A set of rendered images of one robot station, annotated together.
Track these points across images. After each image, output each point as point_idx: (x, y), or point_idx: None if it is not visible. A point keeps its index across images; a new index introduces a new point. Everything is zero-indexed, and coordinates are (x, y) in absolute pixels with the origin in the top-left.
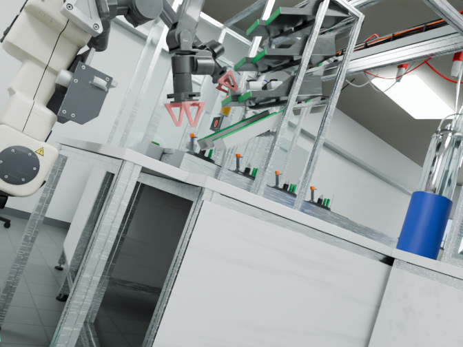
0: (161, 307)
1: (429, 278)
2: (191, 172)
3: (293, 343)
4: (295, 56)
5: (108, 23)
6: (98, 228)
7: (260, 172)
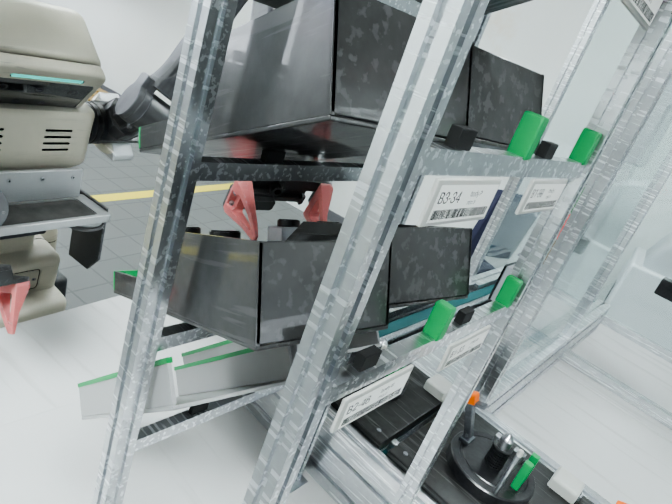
0: None
1: None
2: (263, 407)
3: None
4: (208, 144)
5: (137, 93)
6: None
7: (398, 497)
